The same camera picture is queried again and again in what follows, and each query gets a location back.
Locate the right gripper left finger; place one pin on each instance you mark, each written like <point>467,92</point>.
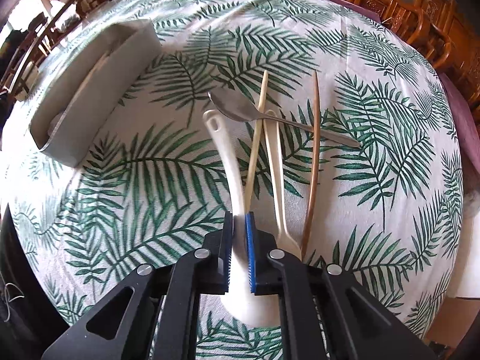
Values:
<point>220,244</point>

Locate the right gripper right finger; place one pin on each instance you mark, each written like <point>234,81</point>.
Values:
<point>263,277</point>

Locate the cream plastic fork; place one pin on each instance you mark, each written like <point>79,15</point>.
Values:
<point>273,143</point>

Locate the brown wooden chopstick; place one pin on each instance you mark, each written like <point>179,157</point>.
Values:
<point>311,202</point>

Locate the white ceramic soup spoon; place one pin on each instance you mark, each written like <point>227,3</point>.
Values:
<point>254,311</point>

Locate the light bamboo chopstick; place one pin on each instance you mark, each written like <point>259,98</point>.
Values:
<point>255,144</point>

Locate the palm leaf tablecloth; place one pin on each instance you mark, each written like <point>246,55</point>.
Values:
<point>389,197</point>

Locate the grey metal utensil tray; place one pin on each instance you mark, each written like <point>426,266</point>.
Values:
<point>85,93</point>

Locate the dark wooden chair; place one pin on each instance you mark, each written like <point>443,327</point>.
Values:
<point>38,45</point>

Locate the carved wooden chair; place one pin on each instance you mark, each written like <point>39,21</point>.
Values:
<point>438,30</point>

